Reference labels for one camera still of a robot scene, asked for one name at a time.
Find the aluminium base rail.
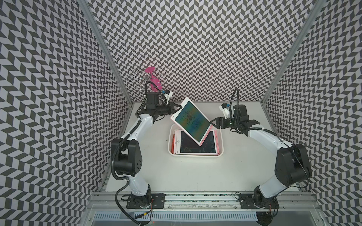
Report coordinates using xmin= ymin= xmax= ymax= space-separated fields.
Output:
xmin=85 ymin=192 xmax=321 ymax=211

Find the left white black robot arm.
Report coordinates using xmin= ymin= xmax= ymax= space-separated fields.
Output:
xmin=110 ymin=90 xmax=182 ymax=206

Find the white plastic storage box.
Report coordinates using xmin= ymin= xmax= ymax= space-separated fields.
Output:
xmin=168 ymin=124 xmax=223 ymax=157

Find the aluminium corner post left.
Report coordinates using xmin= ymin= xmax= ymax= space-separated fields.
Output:
xmin=77 ymin=0 xmax=133 ymax=105

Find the aluminium corner post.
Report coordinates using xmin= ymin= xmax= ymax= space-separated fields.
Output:
xmin=77 ymin=0 xmax=133 ymax=105
xmin=260 ymin=0 xmax=327 ymax=106

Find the aluminium corner post right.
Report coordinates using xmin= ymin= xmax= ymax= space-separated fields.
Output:
xmin=260 ymin=0 xmax=327 ymax=106

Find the pink writing tablet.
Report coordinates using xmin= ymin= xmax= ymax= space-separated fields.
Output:
xmin=170 ymin=130 xmax=221 ymax=156
xmin=171 ymin=97 xmax=212 ymax=146

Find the chrome wire jewelry stand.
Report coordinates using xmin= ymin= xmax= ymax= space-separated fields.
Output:
xmin=130 ymin=69 xmax=164 ymax=93

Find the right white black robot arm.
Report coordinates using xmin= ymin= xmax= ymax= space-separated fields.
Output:
xmin=211 ymin=103 xmax=312 ymax=209

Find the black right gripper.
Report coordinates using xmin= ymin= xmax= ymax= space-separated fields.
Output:
xmin=210 ymin=115 xmax=239 ymax=129

